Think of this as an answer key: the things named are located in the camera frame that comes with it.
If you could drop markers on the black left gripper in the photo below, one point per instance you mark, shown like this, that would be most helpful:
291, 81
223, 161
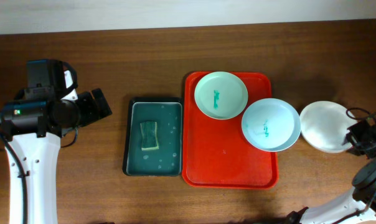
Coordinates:
94, 113

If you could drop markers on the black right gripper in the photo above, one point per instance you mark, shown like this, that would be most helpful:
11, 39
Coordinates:
353, 138

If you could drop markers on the white plate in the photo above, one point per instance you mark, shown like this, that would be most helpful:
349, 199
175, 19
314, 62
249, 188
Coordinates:
324, 125

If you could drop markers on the light blue plate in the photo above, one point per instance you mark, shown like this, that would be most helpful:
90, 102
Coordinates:
271, 125

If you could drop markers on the yellow green sponge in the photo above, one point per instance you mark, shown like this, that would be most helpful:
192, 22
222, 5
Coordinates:
149, 136

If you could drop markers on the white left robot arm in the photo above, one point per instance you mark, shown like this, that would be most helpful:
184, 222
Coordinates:
31, 128

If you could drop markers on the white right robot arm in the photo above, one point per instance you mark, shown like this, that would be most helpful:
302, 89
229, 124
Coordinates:
359, 203

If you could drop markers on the dark green water tray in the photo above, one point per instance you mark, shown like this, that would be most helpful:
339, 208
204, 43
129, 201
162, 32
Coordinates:
167, 160

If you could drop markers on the red plastic tray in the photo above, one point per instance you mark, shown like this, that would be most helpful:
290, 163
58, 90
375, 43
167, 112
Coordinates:
215, 152

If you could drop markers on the mint green plate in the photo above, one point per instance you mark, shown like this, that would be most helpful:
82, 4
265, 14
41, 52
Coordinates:
221, 95

